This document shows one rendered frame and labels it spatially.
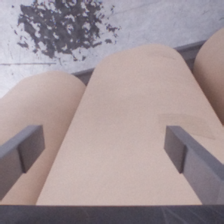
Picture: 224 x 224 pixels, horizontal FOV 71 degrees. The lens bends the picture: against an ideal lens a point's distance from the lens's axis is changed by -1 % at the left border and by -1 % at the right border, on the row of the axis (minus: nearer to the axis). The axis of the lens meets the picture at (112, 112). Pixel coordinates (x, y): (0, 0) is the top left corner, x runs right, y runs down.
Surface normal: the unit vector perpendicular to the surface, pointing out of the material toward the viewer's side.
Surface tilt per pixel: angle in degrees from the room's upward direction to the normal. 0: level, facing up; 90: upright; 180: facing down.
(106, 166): 90
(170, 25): 0
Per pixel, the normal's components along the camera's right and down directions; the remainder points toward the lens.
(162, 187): -0.28, -0.75
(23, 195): 0.73, -0.47
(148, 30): -0.11, 0.64
